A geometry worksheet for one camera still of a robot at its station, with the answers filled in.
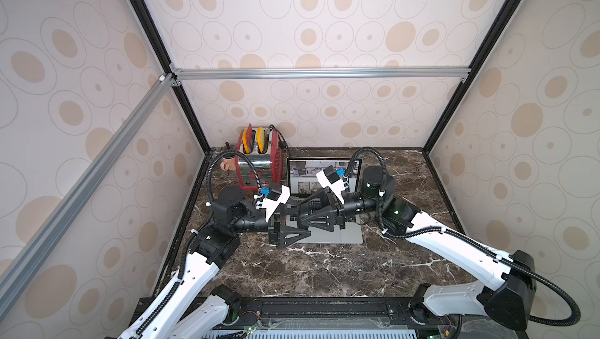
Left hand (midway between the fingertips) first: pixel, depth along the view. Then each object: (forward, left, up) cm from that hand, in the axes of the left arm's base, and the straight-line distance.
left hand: (308, 225), depth 57 cm
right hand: (0, +1, +2) cm, 2 cm away
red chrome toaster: (+34, +16, -17) cm, 41 cm away
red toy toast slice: (+45, +24, -11) cm, 52 cm away
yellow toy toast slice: (+44, +19, -13) cm, 50 cm away
